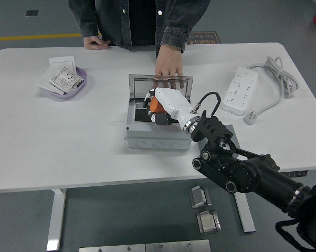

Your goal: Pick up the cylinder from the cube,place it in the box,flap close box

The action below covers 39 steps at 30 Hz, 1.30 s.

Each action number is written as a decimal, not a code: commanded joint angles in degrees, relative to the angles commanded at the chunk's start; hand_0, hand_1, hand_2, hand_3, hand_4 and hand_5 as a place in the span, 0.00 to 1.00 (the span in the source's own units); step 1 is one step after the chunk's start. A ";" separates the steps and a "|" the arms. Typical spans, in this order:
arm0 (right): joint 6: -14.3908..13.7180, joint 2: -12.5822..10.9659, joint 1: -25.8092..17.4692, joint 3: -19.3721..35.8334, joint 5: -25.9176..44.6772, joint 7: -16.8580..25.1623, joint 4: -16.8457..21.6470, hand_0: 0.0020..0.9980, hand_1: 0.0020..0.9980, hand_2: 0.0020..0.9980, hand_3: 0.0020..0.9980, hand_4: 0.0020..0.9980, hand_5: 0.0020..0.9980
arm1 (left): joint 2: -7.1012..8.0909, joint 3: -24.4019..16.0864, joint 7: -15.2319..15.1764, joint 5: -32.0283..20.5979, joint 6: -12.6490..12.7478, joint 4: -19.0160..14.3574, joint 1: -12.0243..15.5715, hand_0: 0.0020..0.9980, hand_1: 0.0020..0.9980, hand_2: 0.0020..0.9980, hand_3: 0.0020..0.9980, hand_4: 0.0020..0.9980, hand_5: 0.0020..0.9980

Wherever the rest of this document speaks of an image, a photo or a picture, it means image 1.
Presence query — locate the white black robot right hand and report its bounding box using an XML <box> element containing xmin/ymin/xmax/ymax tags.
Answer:
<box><xmin>144</xmin><ymin>88</ymin><xmax>195</xmax><ymax>129</ymax></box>

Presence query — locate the person's left hand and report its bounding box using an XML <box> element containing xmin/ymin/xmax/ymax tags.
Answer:
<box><xmin>154</xmin><ymin>43</ymin><xmax>185</xmax><ymax>90</ymax></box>

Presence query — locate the person's right hand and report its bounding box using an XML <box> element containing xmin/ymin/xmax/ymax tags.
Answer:
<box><xmin>83</xmin><ymin>35</ymin><xmax>112</xmax><ymax>50</ymax></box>

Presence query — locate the orange cylinder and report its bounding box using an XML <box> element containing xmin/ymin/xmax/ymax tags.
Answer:
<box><xmin>149</xmin><ymin>97</ymin><xmax>165</xmax><ymax>113</ymax></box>

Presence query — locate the grey junction box clear lid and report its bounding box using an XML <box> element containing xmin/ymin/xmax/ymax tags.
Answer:
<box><xmin>124</xmin><ymin>73</ymin><xmax>194</xmax><ymax>150</ymax></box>

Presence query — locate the grey cube with round hole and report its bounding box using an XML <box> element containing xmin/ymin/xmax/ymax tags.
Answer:
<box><xmin>197</xmin><ymin>124</ymin><xmax>240</xmax><ymax>153</ymax></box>

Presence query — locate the printed white socket panel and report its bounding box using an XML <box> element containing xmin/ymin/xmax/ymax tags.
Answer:
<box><xmin>49</xmin><ymin>67</ymin><xmax>85</xmax><ymax>95</ymax></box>

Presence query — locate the brown floor sign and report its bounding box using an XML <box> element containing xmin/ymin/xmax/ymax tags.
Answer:
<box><xmin>186</xmin><ymin>31</ymin><xmax>220</xmax><ymax>45</ymax></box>

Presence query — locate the person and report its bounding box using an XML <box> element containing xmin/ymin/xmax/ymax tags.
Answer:
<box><xmin>68</xmin><ymin>0</ymin><xmax>212</xmax><ymax>58</ymax></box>

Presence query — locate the purple plastic tray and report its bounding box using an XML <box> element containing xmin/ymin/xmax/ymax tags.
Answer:
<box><xmin>41</xmin><ymin>66</ymin><xmax>88</xmax><ymax>101</ymax></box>

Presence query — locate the plain white panel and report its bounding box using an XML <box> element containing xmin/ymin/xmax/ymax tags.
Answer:
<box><xmin>37</xmin><ymin>67</ymin><xmax>66</xmax><ymax>96</ymax></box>

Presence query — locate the white power strip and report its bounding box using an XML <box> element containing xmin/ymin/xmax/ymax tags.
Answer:
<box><xmin>220</xmin><ymin>66</ymin><xmax>259</xmax><ymax>116</ymax></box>

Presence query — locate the small metal block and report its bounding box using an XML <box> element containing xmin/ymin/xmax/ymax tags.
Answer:
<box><xmin>188</xmin><ymin>185</ymin><xmax>213</xmax><ymax>209</ymax></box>
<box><xmin>196</xmin><ymin>209</ymin><xmax>222</xmax><ymax>235</ymax></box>

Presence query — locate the white table leg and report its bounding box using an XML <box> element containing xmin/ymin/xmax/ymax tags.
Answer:
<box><xmin>46</xmin><ymin>188</ymin><xmax>67</xmax><ymax>252</ymax></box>
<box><xmin>233</xmin><ymin>191</ymin><xmax>257</xmax><ymax>233</ymax></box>

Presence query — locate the white wall switch plate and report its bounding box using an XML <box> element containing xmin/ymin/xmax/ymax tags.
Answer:
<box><xmin>48</xmin><ymin>56</ymin><xmax>77</xmax><ymax>73</ymax></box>

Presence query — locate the grey power strip cable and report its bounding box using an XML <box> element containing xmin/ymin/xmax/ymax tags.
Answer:
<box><xmin>243</xmin><ymin>56</ymin><xmax>298</xmax><ymax>126</ymax></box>

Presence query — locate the metal base plate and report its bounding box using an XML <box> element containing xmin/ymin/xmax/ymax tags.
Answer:
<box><xmin>145</xmin><ymin>239</ymin><xmax>211</xmax><ymax>252</ymax></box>
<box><xmin>78</xmin><ymin>244</ymin><xmax>146</xmax><ymax>252</ymax></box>

